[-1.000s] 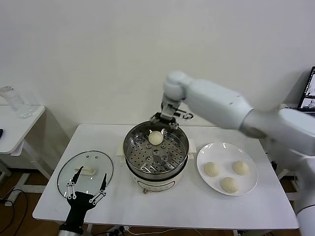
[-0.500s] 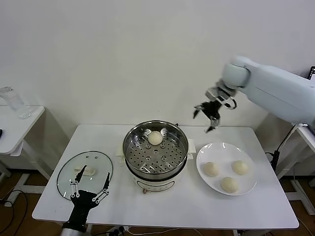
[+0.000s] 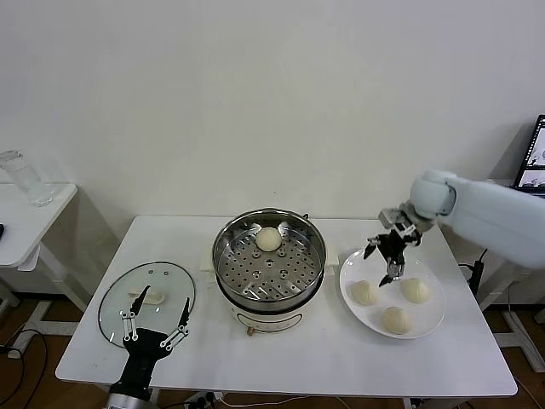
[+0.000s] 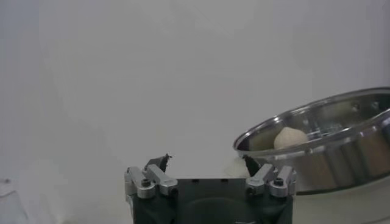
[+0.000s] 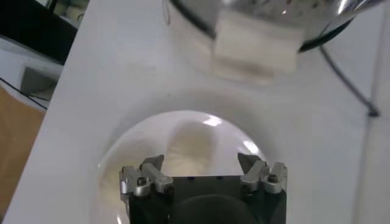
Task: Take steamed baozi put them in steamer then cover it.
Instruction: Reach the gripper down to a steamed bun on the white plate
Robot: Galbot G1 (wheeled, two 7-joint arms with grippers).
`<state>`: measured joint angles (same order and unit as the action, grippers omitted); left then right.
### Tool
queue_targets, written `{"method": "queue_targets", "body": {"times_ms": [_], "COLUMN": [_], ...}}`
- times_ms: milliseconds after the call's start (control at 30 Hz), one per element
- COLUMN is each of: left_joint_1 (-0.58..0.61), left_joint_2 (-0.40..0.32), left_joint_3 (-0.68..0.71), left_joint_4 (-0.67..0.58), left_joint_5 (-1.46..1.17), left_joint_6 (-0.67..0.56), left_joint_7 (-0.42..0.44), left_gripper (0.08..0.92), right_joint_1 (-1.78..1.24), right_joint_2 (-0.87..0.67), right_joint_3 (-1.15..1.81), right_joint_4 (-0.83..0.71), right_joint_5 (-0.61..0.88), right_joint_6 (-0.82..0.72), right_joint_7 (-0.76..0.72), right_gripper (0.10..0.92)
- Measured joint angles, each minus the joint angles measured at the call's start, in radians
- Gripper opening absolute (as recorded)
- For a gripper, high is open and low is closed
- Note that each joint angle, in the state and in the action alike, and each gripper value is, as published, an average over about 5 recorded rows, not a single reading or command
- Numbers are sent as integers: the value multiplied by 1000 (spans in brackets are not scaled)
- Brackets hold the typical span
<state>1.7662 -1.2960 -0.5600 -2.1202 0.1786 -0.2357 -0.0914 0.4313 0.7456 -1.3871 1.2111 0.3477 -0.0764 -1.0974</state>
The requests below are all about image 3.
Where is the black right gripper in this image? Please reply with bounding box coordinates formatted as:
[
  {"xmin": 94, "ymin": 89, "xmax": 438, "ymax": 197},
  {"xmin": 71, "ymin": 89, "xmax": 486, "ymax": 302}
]
[{"xmin": 363, "ymin": 228, "xmax": 423, "ymax": 289}]

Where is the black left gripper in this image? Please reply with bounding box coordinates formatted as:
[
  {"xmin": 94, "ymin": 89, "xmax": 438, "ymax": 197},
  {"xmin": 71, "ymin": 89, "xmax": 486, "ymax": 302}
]
[{"xmin": 110, "ymin": 285, "xmax": 192, "ymax": 395}]

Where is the white steamed baozi bun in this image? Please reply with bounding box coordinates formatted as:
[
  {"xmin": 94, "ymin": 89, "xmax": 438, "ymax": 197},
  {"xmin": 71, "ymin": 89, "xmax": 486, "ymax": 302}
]
[
  {"xmin": 255, "ymin": 227, "xmax": 283, "ymax": 252},
  {"xmin": 381, "ymin": 305, "xmax": 414, "ymax": 337},
  {"xmin": 351, "ymin": 279, "xmax": 380, "ymax": 307},
  {"xmin": 400, "ymin": 277, "xmax": 433, "ymax": 305}
]

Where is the round glass pot lid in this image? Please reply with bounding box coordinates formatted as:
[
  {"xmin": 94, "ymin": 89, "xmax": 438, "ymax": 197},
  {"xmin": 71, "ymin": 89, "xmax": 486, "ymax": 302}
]
[{"xmin": 97, "ymin": 261, "xmax": 197, "ymax": 347}]

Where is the stainless steel steamer basket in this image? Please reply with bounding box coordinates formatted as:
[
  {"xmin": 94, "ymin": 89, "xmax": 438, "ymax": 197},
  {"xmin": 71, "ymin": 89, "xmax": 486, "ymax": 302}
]
[{"xmin": 211, "ymin": 207, "xmax": 329, "ymax": 314}]

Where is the white round plate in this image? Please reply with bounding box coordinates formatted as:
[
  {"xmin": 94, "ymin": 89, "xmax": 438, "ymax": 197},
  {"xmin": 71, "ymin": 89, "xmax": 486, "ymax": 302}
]
[{"xmin": 339, "ymin": 247, "xmax": 447, "ymax": 341}]

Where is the white power strip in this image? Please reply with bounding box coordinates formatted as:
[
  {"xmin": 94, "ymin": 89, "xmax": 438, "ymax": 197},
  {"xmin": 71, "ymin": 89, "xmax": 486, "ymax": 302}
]
[{"xmin": 185, "ymin": 390, "xmax": 227, "ymax": 408}]

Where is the white electric cooker pot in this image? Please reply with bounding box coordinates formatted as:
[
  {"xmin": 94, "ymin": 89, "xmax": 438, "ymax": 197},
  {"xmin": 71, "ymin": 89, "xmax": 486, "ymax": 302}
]
[{"xmin": 198, "ymin": 240, "xmax": 340, "ymax": 338}]

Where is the white desk with label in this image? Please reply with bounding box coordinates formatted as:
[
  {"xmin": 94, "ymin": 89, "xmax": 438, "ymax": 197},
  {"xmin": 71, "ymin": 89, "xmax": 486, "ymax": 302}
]
[{"xmin": 479, "ymin": 178, "xmax": 545, "ymax": 372}]

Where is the white side table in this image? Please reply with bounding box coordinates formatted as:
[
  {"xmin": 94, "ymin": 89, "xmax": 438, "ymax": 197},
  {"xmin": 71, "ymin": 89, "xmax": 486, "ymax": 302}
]
[{"xmin": 0, "ymin": 181, "xmax": 93, "ymax": 337}]

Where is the open dark laptop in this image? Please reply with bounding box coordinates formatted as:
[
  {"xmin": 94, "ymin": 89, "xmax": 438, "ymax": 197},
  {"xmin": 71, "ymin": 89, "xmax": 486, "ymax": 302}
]
[{"xmin": 513, "ymin": 114, "xmax": 545, "ymax": 195}]

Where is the clear glass jar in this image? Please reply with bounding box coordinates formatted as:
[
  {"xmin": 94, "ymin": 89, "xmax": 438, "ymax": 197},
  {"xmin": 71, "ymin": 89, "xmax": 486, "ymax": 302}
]
[{"xmin": 0, "ymin": 149, "xmax": 56, "ymax": 209}]

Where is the laptop power cable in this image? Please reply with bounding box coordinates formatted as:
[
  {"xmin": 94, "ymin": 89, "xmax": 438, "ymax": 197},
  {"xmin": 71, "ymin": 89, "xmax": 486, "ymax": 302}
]
[{"xmin": 458, "ymin": 249, "xmax": 489, "ymax": 302}]

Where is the black floor cable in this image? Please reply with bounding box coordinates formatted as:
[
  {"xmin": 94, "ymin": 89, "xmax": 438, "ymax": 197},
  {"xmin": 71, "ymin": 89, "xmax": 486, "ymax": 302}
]
[{"xmin": 0, "ymin": 327, "xmax": 49, "ymax": 409}]

